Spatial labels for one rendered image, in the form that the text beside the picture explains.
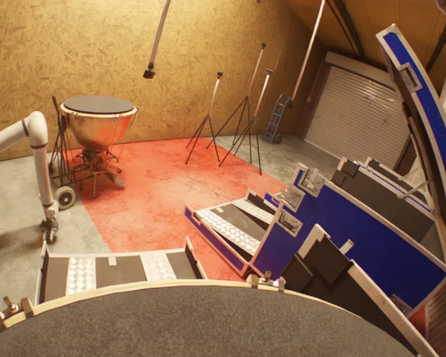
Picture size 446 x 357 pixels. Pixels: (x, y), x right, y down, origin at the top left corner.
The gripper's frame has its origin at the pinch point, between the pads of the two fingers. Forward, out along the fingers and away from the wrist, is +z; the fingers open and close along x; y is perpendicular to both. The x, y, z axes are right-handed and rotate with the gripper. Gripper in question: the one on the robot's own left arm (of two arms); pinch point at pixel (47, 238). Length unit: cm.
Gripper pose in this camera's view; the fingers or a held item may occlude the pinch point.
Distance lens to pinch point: 171.6
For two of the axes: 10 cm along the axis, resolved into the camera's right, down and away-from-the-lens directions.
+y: 3.3, -7.7, -5.5
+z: 3.7, 6.4, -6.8
